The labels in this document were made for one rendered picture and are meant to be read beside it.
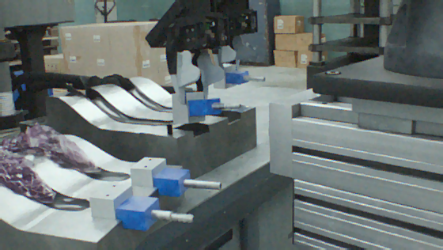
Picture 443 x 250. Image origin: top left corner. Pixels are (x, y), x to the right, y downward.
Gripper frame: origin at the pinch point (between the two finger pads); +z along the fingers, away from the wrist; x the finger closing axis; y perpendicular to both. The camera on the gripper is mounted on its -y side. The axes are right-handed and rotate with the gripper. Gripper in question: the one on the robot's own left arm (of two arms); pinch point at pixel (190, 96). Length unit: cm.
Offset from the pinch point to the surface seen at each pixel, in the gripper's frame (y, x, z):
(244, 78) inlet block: -6.1, 28.0, -3.4
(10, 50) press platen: -68, 4, -18
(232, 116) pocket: -0.6, 13.9, 4.7
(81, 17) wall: -642, 483, -162
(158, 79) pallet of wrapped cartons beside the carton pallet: -288, 299, -22
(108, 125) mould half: -18.0, -4.4, 4.3
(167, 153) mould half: -1.3, -6.0, 9.5
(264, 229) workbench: -1.5, 24.6, 31.7
